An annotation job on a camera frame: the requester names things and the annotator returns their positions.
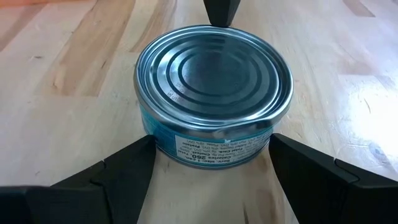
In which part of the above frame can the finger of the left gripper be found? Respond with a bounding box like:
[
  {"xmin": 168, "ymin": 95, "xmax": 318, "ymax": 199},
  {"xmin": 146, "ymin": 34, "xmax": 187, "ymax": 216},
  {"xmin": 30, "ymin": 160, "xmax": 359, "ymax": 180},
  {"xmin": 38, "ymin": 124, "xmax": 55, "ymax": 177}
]
[{"xmin": 203, "ymin": 0, "xmax": 242, "ymax": 28}]

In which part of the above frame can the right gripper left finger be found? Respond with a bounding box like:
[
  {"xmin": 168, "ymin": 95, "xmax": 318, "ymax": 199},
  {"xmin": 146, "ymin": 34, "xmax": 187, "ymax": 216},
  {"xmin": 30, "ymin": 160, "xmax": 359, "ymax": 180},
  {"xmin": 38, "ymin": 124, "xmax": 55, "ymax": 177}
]
[{"xmin": 51, "ymin": 135, "xmax": 157, "ymax": 224}]

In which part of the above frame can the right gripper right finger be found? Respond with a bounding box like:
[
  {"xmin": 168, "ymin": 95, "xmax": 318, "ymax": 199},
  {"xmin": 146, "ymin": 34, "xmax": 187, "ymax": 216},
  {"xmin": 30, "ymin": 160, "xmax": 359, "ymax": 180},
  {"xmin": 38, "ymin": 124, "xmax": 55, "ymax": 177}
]
[{"xmin": 269, "ymin": 133, "xmax": 358, "ymax": 224}]

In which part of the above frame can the silver tin can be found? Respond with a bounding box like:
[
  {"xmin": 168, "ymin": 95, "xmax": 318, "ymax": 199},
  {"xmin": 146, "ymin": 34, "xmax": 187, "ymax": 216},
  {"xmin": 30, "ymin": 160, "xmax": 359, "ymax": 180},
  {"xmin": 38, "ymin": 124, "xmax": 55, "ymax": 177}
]
[{"xmin": 133, "ymin": 24, "xmax": 295, "ymax": 170}]

